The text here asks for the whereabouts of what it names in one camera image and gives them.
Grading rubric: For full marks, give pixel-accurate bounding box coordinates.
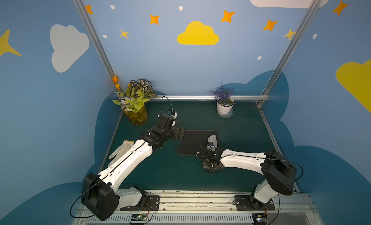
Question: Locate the dark grey cutting board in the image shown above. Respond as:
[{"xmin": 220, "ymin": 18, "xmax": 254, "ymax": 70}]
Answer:
[{"xmin": 174, "ymin": 130, "xmax": 219, "ymax": 156}]

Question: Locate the silver cleaver knife black handle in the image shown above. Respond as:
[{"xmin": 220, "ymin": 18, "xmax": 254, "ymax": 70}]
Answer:
[{"xmin": 207, "ymin": 134, "xmax": 218, "ymax": 148}]

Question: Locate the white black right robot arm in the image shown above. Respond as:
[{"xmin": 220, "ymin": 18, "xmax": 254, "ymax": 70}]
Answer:
[{"xmin": 195, "ymin": 148, "xmax": 297, "ymax": 210}]

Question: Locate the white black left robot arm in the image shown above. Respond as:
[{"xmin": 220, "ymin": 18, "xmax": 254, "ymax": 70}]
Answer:
[{"xmin": 79, "ymin": 125, "xmax": 185, "ymax": 221}]

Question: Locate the right green circuit board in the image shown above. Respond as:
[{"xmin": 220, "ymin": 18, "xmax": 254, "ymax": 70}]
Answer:
[{"xmin": 252, "ymin": 213, "xmax": 268, "ymax": 225}]

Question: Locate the green circuit board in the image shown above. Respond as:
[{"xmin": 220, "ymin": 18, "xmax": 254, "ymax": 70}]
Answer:
[
  {"xmin": 130, "ymin": 214, "xmax": 148, "ymax": 224},
  {"xmin": 252, "ymin": 213, "xmax": 268, "ymax": 225}
]

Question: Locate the left green circuit board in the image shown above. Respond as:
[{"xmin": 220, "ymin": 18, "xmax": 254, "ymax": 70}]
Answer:
[{"xmin": 130, "ymin": 214, "xmax": 148, "ymax": 224}]

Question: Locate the white work glove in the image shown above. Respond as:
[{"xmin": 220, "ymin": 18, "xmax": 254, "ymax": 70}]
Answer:
[{"xmin": 109, "ymin": 140, "xmax": 134, "ymax": 162}]

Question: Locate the glass vase with artificial plants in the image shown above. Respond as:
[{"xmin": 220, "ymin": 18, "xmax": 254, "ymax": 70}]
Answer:
[{"xmin": 112, "ymin": 75, "xmax": 157, "ymax": 126}]

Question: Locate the white pot purple plant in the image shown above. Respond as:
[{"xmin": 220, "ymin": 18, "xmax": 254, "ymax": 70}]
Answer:
[{"xmin": 212, "ymin": 84, "xmax": 235, "ymax": 118}]

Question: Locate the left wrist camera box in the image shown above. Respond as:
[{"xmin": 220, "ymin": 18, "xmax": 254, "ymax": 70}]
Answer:
[{"xmin": 157, "ymin": 114, "xmax": 176, "ymax": 130}]

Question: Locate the aluminium back frame rail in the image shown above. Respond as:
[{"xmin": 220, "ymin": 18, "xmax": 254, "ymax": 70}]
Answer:
[{"xmin": 149, "ymin": 95, "xmax": 269, "ymax": 102}]

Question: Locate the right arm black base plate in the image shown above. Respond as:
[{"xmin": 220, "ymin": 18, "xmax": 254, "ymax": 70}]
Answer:
[{"xmin": 232, "ymin": 195, "xmax": 275, "ymax": 211}]

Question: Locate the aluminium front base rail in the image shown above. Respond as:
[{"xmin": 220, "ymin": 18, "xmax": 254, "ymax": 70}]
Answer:
[{"xmin": 72, "ymin": 190, "xmax": 323, "ymax": 225}]

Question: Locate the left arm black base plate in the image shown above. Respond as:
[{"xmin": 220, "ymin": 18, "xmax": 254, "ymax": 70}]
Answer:
[{"xmin": 119, "ymin": 195, "xmax": 160, "ymax": 211}]

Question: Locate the left aluminium frame post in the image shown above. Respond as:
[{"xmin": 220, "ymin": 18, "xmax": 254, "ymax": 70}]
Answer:
[{"xmin": 72, "ymin": 0, "xmax": 115, "ymax": 80}]

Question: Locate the aluminium frame post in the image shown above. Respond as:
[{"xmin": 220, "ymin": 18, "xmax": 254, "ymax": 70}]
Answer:
[
  {"xmin": 72, "ymin": 0, "xmax": 115, "ymax": 80},
  {"xmin": 257, "ymin": 0, "xmax": 322, "ymax": 109}
]

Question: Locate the right aluminium frame post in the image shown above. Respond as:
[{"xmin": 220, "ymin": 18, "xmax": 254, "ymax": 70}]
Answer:
[{"xmin": 257, "ymin": 0, "xmax": 322, "ymax": 109}]

